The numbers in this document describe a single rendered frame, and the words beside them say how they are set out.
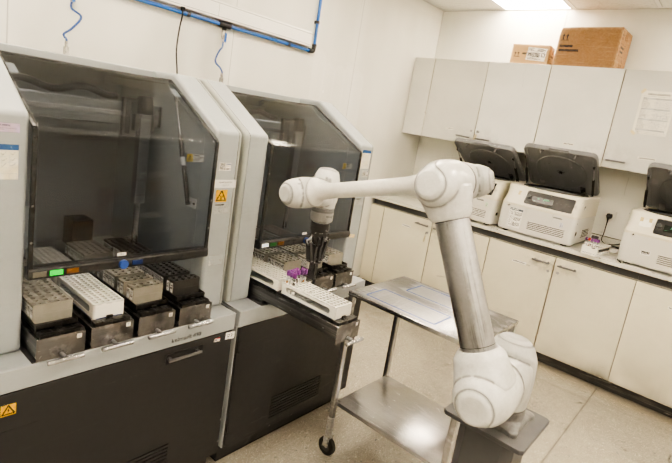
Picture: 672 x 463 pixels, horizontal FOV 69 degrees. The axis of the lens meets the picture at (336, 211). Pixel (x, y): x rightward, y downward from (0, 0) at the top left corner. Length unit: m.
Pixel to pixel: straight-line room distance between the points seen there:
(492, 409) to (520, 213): 2.66
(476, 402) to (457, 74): 3.50
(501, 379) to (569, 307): 2.50
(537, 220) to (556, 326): 0.78
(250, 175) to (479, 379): 1.13
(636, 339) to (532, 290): 0.71
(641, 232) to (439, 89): 2.02
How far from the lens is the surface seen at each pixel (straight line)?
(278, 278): 2.08
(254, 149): 1.97
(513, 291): 4.03
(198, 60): 3.12
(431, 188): 1.37
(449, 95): 4.57
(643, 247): 3.78
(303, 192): 1.70
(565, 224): 3.86
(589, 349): 3.97
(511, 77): 4.36
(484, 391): 1.43
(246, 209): 2.00
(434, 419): 2.47
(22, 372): 1.70
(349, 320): 1.90
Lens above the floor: 1.56
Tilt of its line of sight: 11 degrees down
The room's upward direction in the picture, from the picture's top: 9 degrees clockwise
